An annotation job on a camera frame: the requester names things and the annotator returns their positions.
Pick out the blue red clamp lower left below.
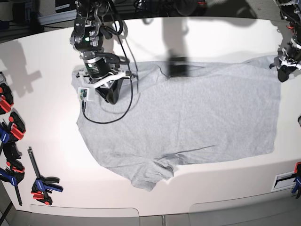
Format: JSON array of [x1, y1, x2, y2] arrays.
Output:
[[0, 142, 25, 206]]

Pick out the blue red clamp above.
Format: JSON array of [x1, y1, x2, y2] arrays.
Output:
[[0, 142, 25, 206], [0, 111, 26, 152]]

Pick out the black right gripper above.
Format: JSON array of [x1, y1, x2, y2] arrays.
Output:
[[96, 79, 124, 105]]

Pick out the blue bar clamp lying flat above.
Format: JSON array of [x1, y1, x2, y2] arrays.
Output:
[[28, 147, 63, 206]]

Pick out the black camera cable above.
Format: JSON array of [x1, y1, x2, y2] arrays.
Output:
[[81, 0, 140, 124]]

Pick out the blue red clamp middle left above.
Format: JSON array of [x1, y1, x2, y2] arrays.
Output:
[[0, 111, 26, 152]]

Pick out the blue clamp at right edge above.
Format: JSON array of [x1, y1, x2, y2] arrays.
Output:
[[291, 162, 301, 199]]

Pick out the white label sticker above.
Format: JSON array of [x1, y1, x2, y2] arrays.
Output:
[[271, 172, 296, 192]]

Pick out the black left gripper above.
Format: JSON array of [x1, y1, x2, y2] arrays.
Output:
[[269, 56, 299, 82]]

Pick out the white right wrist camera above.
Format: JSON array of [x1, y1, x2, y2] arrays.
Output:
[[77, 87, 96, 102]]

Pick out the red black clamp top left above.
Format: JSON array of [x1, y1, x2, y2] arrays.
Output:
[[0, 83, 14, 115]]

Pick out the grey T-shirt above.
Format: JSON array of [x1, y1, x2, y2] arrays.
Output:
[[77, 56, 281, 191]]

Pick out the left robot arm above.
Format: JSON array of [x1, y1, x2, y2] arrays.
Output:
[[270, 0, 301, 82]]

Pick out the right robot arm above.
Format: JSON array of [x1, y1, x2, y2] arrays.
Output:
[[70, 0, 130, 105]]

